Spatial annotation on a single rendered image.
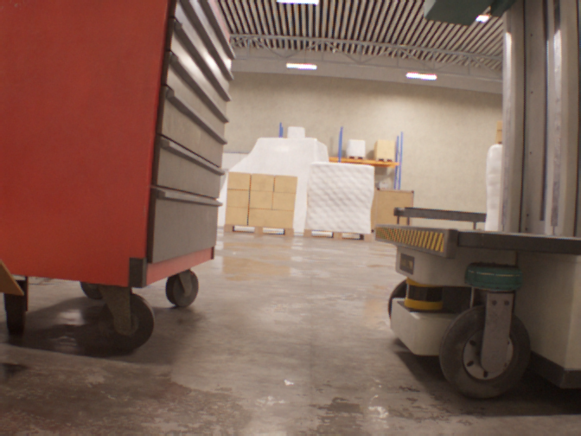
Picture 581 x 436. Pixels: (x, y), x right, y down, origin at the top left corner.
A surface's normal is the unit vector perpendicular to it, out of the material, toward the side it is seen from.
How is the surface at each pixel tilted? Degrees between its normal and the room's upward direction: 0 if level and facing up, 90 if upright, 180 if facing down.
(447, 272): 90
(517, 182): 90
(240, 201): 90
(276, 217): 90
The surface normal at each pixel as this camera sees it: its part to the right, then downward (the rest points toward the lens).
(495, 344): 0.04, 0.02
